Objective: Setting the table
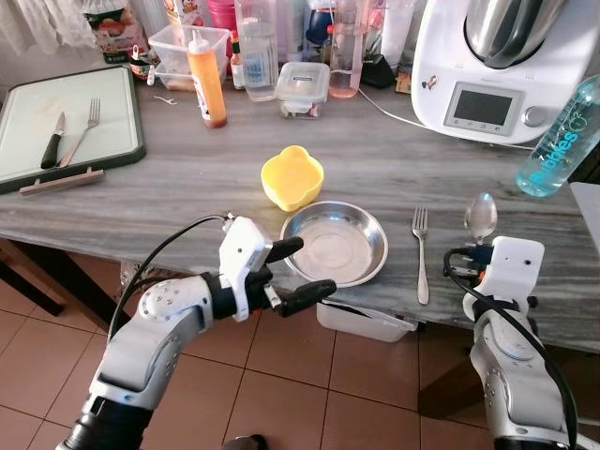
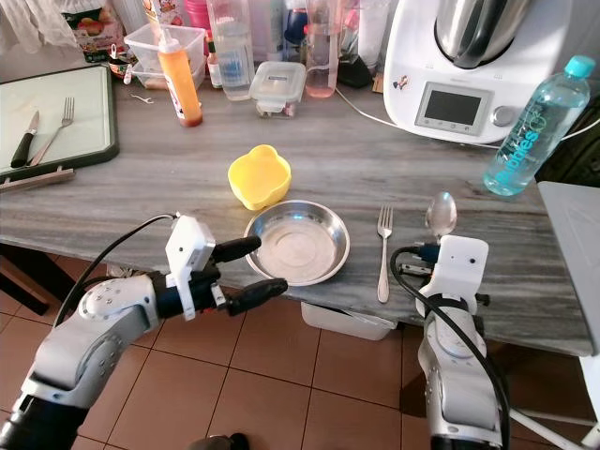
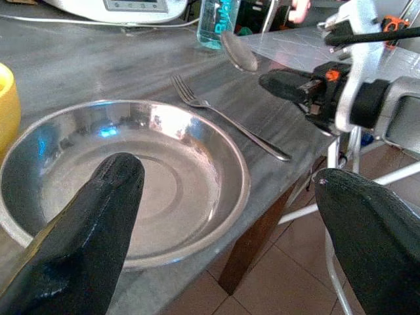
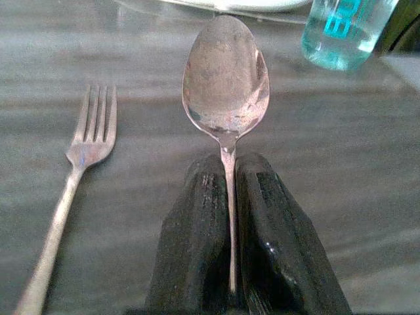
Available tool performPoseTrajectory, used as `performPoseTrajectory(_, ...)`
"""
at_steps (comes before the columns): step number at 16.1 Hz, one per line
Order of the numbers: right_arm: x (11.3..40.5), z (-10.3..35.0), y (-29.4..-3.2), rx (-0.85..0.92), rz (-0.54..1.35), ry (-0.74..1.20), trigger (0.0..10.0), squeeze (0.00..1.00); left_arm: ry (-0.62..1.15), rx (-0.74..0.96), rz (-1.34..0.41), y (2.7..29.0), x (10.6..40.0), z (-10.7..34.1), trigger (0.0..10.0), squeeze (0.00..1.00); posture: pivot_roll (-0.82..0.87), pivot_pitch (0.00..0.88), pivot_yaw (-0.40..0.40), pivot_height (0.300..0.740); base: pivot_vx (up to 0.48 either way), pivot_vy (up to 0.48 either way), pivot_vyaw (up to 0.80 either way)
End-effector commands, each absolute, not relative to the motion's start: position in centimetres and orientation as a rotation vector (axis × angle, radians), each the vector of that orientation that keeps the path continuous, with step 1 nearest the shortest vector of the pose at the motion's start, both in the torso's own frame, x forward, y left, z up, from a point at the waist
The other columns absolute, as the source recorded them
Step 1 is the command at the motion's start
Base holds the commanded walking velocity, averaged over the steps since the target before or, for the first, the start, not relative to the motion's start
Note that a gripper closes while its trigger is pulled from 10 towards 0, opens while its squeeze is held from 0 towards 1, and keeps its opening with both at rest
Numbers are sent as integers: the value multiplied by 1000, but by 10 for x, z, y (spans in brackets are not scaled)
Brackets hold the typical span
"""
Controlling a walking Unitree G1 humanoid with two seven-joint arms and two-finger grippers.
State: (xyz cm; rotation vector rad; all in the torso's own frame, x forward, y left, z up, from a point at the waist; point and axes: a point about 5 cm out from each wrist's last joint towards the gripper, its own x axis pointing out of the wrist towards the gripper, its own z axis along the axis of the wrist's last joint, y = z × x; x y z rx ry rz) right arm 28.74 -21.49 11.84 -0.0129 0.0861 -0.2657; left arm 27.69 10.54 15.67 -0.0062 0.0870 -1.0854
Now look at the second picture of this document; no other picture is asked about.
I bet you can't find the metal spoon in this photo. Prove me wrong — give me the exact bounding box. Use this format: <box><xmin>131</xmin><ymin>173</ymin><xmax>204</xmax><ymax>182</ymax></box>
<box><xmin>425</xmin><ymin>189</ymin><xmax>459</xmax><ymax>241</ymax></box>

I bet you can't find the yellow plastic bowl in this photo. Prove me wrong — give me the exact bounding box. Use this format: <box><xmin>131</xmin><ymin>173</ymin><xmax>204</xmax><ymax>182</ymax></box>
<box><xmin>226</xmin><ymin>142</ymin><xmax>293</xmax><ymax>212</ymax></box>

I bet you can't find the small black object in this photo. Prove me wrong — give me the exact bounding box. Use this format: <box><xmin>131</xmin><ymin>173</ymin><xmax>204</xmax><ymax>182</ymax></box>
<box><xmin>337</xmin><ymin>55</ymin><xmax>377</xmax><ymax>91</ymax></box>

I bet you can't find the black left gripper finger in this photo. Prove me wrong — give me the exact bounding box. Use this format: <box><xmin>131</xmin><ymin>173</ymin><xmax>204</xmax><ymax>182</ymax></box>
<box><xmin>214</xmin><ymin>234</ymin><xmax>262</xmax><ymax>263</ymax></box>
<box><xmin>225</xmin><ymin>277</ymin><xmax>289</xmax><ymax>316</ymax></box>

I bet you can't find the pink plastic cup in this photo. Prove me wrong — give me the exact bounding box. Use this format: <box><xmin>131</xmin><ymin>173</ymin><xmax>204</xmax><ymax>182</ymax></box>
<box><xmin>182</xmin><ymin>0</ymin><xmax>216</xmax><ymax>32</ymax></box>

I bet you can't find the metal fork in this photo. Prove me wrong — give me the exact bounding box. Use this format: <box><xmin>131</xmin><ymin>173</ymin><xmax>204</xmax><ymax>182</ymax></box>
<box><xmin>374</xmin><ymin>205</ymin><xmax>396</xmax><ymax>305</ymax></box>
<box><xmin>29</xmin><ymin>96</ymin><xmax>77</xmax><ymax>169</ymax></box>

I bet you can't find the clear lidded food container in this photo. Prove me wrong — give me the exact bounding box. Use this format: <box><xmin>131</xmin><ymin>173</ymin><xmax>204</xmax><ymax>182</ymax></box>
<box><xmin>247</xmin><ymin>60</ymin><xmax>308</xmax><ymax>119</ymax></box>

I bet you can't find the white power cable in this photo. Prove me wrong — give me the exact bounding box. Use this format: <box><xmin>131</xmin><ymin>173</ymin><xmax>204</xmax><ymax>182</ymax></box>
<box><xmin>332</xmin><ymin>84</ymin><xmax>499</xmax><ymax>150</ymax></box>

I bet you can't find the white metal table leg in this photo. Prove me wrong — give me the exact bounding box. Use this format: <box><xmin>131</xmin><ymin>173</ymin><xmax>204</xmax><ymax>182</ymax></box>
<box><xmin>515</xmin><ymin>407</ymin><xmax>600</xmax><ymax>428</ymax></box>

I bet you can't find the black-handled knife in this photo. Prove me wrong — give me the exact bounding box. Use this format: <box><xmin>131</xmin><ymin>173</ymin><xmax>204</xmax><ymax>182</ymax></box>
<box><xmin>10</xmin><ymin>110</ymin><xmax>42</xmax><ymax>171</ymax></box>

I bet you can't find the stainless steel plate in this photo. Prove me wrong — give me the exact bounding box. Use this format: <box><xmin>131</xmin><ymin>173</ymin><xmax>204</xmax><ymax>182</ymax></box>
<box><xmin>243</xmin><ymin>199</ymin><xmax>352</xmax><ymax>288</ymax></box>

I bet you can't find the clear blue water bottle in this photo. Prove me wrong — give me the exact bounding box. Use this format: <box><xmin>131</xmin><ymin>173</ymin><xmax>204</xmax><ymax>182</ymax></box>
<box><xmin>484</xmin><ymin>53</ymin><xmax>597</xmax><ymax>199</ymax></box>

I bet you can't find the tall clear jar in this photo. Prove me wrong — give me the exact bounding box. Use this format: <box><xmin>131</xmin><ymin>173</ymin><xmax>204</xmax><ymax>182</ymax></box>
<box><xmin>210</xmin><ymin>0</ymin><xmax>255</xmax><ymax>103</ymax></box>

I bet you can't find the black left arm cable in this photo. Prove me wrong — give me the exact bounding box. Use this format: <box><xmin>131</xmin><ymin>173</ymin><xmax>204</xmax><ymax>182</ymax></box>
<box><xmin>52</xmin><ymin>213</ymin><xmax>179</xmax><ymax>331</ymax></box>

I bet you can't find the printed food carton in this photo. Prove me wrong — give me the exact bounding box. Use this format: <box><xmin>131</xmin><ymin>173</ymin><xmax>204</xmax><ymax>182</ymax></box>
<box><xmin>60</xmin><ymin>7</ymin><xmax>128</xmax><ymax>66</ymax></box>

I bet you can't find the clear plastic storage box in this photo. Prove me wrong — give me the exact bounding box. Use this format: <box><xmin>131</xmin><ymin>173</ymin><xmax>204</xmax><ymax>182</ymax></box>
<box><xmin>123</xmin><ymin>22</ymin><xmax>208</xmax><ymax>91</ymax></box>

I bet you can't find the pink tinted clear bottle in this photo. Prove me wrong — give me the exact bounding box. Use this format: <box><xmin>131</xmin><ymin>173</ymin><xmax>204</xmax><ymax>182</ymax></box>
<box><xmin>304</xmin><ymin>0</ymin><xmax>342</xmax><ymax>98</ymax></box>

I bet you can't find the white green-rimmed cutting board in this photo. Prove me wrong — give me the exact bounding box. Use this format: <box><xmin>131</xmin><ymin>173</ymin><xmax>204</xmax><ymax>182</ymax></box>
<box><xmin>0</xmin><ymin>64</ymin><xmax>122</xmax><ymax>185</ymax></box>

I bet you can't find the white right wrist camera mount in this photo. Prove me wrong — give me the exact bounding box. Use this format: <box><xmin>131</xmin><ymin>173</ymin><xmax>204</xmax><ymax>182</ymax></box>
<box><xmin>416</xmin><ymin>233</ymin><xmax>491</xmax><ymax>307</ymax></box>

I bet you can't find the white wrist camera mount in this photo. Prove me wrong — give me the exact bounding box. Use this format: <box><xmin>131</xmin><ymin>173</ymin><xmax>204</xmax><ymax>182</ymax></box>
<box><xmin>416</xmin><ymin>233</ymin><xmax>491</xmax><ymax>307</ymax></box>
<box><xmin>163</xmin><ymin>213</ymin><xmax>218</xmax><ymax>321</ymax></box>

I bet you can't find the white kitchen cooking machine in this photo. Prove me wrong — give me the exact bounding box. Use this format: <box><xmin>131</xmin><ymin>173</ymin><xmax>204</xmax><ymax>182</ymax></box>
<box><xmin>382</xmin><ymin>0</ymin><xmax>600</xmax><ymax>147</ymax></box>

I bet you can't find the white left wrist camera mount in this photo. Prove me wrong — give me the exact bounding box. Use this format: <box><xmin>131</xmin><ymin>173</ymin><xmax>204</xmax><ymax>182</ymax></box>
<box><xmin>163</xmin><ymin>213</ymin><xmax>218</xmax><ymax>321</ymax></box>

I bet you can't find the wooden strip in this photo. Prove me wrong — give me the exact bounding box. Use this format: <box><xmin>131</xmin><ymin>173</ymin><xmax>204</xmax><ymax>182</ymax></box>
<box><xmin>0</xmin><ymin>166</ymin><xmax>77</xmax><ymax>194</ymax></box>

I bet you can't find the orange sauce squeeze bottle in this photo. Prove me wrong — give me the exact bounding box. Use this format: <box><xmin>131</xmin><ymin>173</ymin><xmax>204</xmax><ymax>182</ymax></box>
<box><xmin>157</xmin><ymin>27</ymin><xmax>205</xmax><ymax>128</ymax></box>

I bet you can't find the white plastic bin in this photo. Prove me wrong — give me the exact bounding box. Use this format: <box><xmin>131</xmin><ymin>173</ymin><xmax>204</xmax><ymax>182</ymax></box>
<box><xmin>301</xmin><ymin>300</ymin><xmax>398</xmax><ymax>341</ymax></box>

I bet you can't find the white lace curtain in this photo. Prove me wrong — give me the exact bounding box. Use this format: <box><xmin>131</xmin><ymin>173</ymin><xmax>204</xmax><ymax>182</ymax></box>
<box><xmin>0</xmin><ymin>0</ymin><xmax>63</xmax><ymax>49</ymax></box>

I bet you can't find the dark robot foot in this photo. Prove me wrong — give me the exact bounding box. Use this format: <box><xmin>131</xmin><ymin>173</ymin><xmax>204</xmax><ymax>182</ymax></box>
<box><xmin>191</xmin><ymin>432</ymin><xmax>250</xmax><ymax>450</ymax></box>

